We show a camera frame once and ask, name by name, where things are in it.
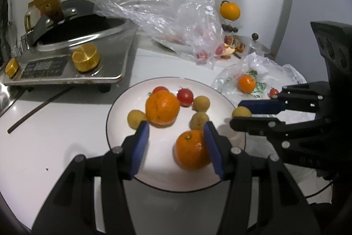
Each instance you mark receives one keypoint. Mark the dark chopstick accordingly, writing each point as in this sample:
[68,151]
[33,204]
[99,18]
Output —
[35,111]

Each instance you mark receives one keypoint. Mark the steel cups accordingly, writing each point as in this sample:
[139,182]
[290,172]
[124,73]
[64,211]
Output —
[26,42]

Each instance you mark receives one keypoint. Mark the mandarin orange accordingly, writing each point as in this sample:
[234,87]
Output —
[246,83]
[192,149]
[162,108]

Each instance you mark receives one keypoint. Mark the large clear plastic bag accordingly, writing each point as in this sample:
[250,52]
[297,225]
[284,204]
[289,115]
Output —
[165,12]

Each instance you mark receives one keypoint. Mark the steel dome lid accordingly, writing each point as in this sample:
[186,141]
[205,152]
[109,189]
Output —
[5,100]

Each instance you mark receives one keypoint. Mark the small steel pot lid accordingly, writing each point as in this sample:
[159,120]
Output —
[258,45]

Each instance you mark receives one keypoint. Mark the green printed clear plastic bag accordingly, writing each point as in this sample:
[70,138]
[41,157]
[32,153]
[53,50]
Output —
[275,69]

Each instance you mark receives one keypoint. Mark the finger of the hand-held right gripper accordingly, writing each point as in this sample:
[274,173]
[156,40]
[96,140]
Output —
[261,107]
[247,125]

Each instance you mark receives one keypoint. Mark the fruit peels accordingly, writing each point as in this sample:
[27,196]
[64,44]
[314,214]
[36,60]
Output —
[231,47]

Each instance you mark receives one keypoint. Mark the steel induction cooker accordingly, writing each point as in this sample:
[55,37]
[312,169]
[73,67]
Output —
[115,58]

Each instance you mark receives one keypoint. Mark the white plate with dark rim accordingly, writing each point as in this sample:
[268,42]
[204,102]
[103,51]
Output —
[156,158]

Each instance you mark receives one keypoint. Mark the black umbrella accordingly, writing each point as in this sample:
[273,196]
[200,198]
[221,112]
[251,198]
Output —
[7,17]

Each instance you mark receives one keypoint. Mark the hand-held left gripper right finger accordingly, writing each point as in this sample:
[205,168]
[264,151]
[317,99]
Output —
[213,149]

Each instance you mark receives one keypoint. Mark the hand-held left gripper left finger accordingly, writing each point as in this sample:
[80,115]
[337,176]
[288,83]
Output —
[140,149]

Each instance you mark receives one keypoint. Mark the glass oil bottle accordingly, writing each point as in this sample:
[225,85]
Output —
[31,14]

